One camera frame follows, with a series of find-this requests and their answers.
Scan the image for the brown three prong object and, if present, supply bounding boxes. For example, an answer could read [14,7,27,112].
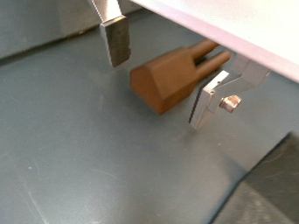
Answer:
[129,39,230,115]

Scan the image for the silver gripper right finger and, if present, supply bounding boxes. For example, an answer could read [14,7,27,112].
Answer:
[189,54,270,130]

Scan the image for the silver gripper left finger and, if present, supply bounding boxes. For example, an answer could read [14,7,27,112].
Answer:
[88,0,130,67]

